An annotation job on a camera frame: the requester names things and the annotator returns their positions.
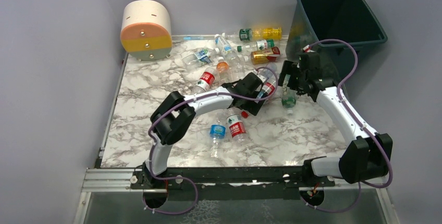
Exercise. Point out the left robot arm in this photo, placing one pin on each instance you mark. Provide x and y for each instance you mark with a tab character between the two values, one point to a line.
172	119

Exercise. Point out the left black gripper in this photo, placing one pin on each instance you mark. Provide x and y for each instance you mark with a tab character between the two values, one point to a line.
257	96

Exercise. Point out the large clear empty bottle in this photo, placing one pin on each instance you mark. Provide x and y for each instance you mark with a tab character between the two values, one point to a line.
237	69

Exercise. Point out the clear bottle red label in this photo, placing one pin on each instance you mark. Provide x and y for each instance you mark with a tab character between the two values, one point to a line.
267	89
205	81
236	126

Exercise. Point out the yellow bottle green label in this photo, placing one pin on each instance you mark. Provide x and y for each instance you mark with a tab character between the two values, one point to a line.
249	34

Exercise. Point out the clear bottle green cap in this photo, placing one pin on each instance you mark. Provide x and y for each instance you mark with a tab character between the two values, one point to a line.
256	45

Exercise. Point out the clear bottle blue label front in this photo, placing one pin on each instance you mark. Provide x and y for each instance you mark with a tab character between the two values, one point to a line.
217	134

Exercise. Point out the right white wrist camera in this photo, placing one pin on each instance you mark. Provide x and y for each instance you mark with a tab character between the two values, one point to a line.
307	49

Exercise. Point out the amber tea bottle red label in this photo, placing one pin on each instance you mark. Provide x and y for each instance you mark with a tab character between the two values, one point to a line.
265	56

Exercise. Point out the dark green plastic bin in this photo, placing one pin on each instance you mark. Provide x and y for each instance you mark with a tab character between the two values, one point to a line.
331	24

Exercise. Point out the tall clear bottle blue label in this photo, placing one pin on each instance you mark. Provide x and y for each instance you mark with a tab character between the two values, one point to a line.
226	50

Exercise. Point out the round pastel drawer cabinet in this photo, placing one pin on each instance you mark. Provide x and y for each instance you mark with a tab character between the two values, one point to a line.
146	30

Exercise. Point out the clear bottle red label front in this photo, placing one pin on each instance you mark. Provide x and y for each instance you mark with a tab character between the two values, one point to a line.
236	126

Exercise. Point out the green tea bottle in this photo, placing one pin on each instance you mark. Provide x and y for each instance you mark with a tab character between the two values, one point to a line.
288	99

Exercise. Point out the orange juice bottle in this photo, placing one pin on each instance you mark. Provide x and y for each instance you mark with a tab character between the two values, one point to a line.
223	69

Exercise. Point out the clear bottle purple-blue label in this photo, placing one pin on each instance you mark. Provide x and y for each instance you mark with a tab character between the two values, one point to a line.
264	73

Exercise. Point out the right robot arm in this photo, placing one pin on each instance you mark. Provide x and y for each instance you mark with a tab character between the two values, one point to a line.
368	152

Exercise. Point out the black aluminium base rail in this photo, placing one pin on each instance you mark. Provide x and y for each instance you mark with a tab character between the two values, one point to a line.
212	183

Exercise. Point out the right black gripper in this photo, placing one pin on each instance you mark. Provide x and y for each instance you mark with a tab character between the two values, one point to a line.
290	78

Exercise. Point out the crushed clear bottle blue-green label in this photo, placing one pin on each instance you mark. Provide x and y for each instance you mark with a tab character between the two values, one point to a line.
200	58

